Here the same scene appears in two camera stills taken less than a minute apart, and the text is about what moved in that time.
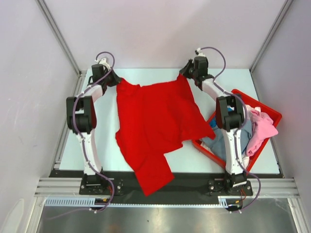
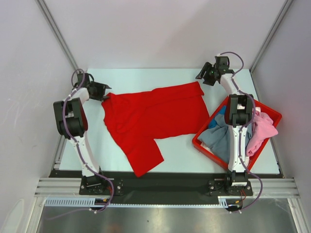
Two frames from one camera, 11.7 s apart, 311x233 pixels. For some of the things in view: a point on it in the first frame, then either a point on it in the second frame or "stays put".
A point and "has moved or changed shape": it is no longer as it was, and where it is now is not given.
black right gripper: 184,71 to 206,68
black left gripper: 116,79 to 101,88
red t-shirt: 154,119 has moved or changed shape
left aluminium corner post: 42,3 stays put
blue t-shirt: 213,123 stays put
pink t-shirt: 264,128 stays put
